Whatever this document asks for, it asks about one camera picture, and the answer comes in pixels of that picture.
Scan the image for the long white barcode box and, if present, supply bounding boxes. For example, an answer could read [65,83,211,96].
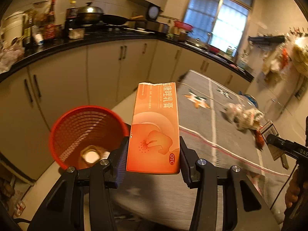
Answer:
[260,121,289,170]

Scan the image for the brown snack wrapper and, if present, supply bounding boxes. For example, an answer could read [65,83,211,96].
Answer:
[254,130,265,150]

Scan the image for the gold tape roll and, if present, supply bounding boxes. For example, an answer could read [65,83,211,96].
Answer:
[78,145,110,169]

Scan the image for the white printed plastic bag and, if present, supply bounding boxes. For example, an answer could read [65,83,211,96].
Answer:
[223,103,264,131]

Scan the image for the orange medicine box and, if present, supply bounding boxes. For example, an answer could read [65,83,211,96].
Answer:
[126,82,180,174]

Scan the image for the red mesh trash basket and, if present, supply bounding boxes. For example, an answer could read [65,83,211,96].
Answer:
[49,105,130,170]

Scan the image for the lower kitchen cabinets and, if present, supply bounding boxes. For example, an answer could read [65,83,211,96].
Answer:
[1,37,253,182]

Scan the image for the person right hand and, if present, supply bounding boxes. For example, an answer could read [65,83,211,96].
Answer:
[285,168,301,208]

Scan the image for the grey patterned tablecloth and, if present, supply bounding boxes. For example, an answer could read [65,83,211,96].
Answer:
[111,71,289,230]

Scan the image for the crumpled plastic bags on counter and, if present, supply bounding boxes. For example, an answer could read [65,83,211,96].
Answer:
[0,41,24,74]

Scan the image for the red colander bowl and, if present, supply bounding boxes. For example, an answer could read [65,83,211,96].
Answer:
[174,21,193,31]

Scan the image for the red label sauce bottle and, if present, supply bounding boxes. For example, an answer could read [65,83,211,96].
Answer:
[43,0,55,40]

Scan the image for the white electric kettle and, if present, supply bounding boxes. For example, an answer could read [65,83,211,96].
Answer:
[4,11,29,45]

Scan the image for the dark soy sauce bottle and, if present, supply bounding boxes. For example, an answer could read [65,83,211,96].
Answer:
[64,0,78,30]

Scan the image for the black frying pan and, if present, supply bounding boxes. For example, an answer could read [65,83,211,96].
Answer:
[100,14,144,26]

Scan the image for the steel wok with lid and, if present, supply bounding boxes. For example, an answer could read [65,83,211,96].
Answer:
[76,2,104,25]

